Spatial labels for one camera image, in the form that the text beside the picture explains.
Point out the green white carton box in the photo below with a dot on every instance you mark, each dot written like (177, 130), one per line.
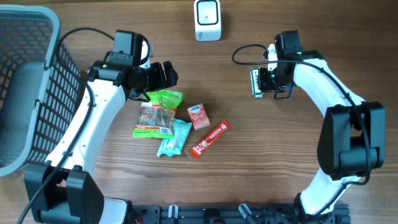
(256, 92)

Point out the red Nescafe stick sachet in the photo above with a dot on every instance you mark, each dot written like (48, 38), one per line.
(209, 139)

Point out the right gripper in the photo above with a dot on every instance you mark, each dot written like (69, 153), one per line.
(265, 85)

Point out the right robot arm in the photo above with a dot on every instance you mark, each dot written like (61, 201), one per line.
(352, 138)

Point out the mint green pack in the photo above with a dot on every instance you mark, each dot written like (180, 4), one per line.
(174, 146)

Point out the white barcode scanner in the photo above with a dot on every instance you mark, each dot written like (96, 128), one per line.
(207, 16)

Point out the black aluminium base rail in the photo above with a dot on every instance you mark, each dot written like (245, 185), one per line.
(268, 214)

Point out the dark grey plastic basket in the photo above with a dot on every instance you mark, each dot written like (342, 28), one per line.
(39, 90)

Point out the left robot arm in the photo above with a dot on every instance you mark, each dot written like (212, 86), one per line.
(62, 189)

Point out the green snack bag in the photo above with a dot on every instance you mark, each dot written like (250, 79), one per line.
(156, 116)

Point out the red tissue pack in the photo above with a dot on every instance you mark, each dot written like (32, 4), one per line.
(198, 116)

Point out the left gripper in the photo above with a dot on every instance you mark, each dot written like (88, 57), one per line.
(160, 82)

